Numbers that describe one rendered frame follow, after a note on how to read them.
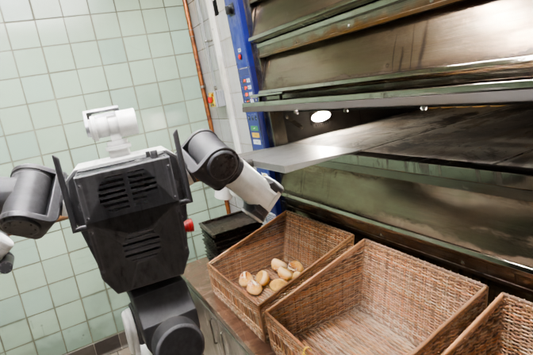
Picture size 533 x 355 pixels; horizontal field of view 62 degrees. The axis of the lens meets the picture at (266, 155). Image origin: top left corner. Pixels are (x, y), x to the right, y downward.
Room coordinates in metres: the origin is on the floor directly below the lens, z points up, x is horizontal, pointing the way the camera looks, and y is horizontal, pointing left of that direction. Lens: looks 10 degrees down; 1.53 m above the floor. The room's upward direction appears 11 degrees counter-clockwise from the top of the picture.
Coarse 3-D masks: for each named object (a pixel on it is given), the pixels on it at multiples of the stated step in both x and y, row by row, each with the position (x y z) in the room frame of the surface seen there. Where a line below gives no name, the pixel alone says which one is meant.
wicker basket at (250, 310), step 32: (288, 224) 2.14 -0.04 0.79; (320, 224) 1.89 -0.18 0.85; (224, 256) 2.01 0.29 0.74; (256, 256) 2.08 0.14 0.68; (288, 256) 2.11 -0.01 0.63; (320, 256) 1.87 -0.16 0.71; (224, 288) 1.81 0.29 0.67; (288, 288) 1.55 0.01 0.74; (256, 320) 1.53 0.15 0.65; (288, 320) 1.59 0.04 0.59
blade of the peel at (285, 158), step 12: (288, 144) 2.19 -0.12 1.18; (300, 144) 2.12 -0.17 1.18; (240, 156) 2.08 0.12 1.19; (252, 156) 2.04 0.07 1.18; (264, 156) 1.98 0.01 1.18; (276, 156) 1.92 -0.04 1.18; (288, 156) 1.87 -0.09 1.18; (300, 156) 1.82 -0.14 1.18; (312, 156) 1.77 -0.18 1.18; (324, 156) 1.72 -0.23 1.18; (336, 156) 1.66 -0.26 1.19; (264, 168) 1.71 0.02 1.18; (276, 168) 1.62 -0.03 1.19; (288, 168) 1.57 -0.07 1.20; (300, 168) 1.59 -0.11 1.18
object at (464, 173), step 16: (336, 160) 1.76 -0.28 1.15; (352, 160) 1.67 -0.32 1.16; (368, 160) 1.58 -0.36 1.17; (384, 160) 1.50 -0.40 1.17; (400, 160) 1.44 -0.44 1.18; (416, 160) 1.39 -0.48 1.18; (432, 160) 1.35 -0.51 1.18; (448, 160) 1.32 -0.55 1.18; (448, 176) 1.26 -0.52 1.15; (464, 176) 1.21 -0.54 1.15; (480, 176) 1.16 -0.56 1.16; (496, 176) 1.12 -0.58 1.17; (512, 176) 1.07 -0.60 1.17; (528, 176) 1.04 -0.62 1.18
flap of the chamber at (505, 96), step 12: (420, 96) 1.13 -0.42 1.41; (432, 96) 1.09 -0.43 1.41; (444, 96) 1.06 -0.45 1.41; (456, 96) 1.03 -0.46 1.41; (468, 96) 1.00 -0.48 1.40; (480, 96) 0.97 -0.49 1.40; (492, 96) 0.94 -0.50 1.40; (504, 96) 0.92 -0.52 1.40; (516, 96) 0.89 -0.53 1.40; (528, 96) 0.87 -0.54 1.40; (252, 108) 2.06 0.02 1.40; (264, 108) 1.94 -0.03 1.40; (276, 108) 1.84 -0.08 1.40; (288, 108) 1.75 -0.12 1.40; (300, 108) 1.67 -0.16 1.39; (312, 108) 1.59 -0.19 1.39; (324, 108) 1.52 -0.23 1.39; (336, 108) 1.46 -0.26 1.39; (348, 108) 1.40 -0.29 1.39
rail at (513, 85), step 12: (468, 84) 1.00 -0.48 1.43; (480, 84) 0.97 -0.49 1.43; (492, 84) 0.95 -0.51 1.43; (504, 84) 0.92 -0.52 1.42; (516, 84) 0.90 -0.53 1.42; (528, 84) 0.87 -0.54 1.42; (324, 96) 1.53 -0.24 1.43; (336, 96) 1.46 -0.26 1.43; (348, 96) 1.40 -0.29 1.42; (360, 96) 1.35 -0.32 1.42; (372, 96) 1.30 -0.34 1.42; (384, 96) 1.25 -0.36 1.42; (396, 96) 1.21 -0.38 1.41; (408, 96) 1.17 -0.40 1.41
